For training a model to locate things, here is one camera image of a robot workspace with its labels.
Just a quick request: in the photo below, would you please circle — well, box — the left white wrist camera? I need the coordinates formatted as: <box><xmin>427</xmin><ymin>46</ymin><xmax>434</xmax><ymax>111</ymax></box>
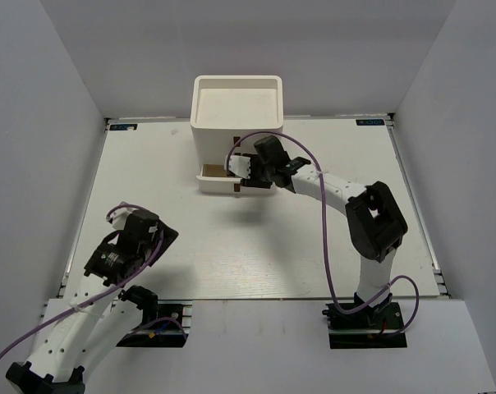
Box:
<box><xmin>105</xmin><ymin>203</ymin><xmax>140</xmax><ymax>230</ymax></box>

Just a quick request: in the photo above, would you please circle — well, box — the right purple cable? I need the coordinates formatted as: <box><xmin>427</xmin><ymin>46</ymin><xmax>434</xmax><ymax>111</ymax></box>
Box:
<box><xmin>225</xmin><ymin>131</ymin><xmax>421</xmax><ymax>340</ymax></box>

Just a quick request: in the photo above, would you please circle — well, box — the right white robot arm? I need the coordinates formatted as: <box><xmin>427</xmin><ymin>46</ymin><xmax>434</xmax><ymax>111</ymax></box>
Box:
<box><xmin>224</xmin><ymin>132</ymin><xmax>408</xmax><ymax>328</ymax></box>

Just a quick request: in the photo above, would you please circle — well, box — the purple cable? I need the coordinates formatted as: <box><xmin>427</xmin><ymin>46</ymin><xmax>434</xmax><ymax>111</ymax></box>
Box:
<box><xmin>0</xmin><ymin>202</ymin><xmax>190</xmax><ymax>381</ymax></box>
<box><xmin>225</xmin><ymin>131</ymin><xmax>421</xmax><ymax>340</ymax></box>

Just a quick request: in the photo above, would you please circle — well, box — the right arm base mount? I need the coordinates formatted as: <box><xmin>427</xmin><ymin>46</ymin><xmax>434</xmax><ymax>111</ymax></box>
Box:
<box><xmin>322</xmin><ymin>302</ymin><xmax>407</xmax><ymax>350</ymax></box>

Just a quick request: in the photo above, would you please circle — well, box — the white drawer cabinet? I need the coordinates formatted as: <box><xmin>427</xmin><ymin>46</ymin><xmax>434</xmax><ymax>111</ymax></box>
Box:
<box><xmin>190</xmin><ymin>76</ymin><xmax>284</xmax><ymax>196</ymax></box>

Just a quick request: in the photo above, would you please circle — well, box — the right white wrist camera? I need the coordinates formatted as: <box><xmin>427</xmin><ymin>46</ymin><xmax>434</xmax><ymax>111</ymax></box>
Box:
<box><xmin>224</xmin><ymin>154</ymin><xmax>251</xmax><ymax>179</ymax></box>

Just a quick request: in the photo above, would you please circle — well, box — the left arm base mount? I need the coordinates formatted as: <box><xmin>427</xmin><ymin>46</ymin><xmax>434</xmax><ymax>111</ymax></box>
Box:
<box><xmin>112</xmin><ymin>286</ymin><xmax>193</xmax><ymax>348</ymax></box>

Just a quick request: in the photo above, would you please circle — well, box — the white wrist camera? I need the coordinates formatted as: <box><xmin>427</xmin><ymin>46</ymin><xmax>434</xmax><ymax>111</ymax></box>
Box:
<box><xmin>105</xmin><ymin>203</ymin><xmax>140</xmax><ymax>230</ymax></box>
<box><xmin>224</xmin><ymin>154</ymin><xmax>251</xmax><ymax>179</ymax></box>

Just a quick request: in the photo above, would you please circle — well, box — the white drawer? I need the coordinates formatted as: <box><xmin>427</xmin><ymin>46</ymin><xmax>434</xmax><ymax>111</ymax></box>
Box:
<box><xmin>197</xmin><ymin>164</ymin><xmax>241</xmax><ymax>183</ymax></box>

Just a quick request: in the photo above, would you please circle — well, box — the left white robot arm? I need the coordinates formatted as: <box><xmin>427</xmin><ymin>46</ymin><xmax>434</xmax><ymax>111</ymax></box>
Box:
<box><xmin>6</xmin><ymin>204</ymin><xmax>179</xmax><ymax>393</ymax></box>

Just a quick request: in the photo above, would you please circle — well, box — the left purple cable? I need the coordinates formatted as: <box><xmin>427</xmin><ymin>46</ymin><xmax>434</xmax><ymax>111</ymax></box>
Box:
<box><xmin>0</xmin><ymin>202</ymin><xmax>190</xmax><ymax>381</ymax></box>

